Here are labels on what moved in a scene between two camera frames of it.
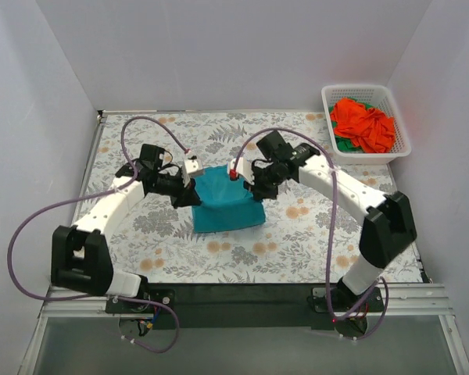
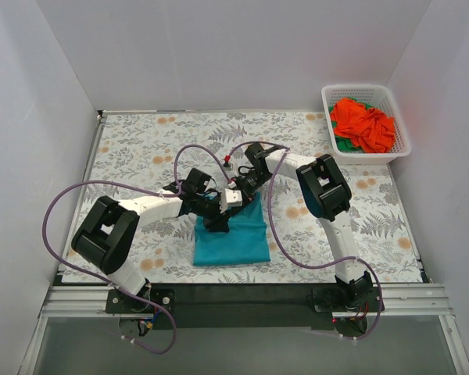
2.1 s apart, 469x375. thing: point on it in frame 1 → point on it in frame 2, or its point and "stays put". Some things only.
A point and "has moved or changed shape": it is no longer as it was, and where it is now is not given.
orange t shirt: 368,129 stays put
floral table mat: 312,231 stays put
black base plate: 241,306 stays put
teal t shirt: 226,204 has moved or changed shape
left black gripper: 186,192 → 216,217
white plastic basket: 371,94 stays put
